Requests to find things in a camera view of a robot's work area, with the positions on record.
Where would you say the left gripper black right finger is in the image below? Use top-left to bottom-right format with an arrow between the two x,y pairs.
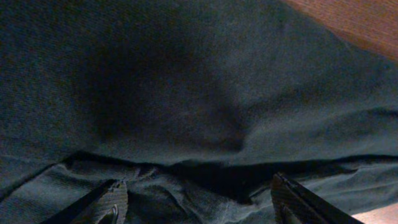
271,173 -> 363,224

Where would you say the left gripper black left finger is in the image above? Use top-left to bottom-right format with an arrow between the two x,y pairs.
42,180 -> 128,224

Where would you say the dark green cloth garment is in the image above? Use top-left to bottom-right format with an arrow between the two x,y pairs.
1,0 -> 397,223

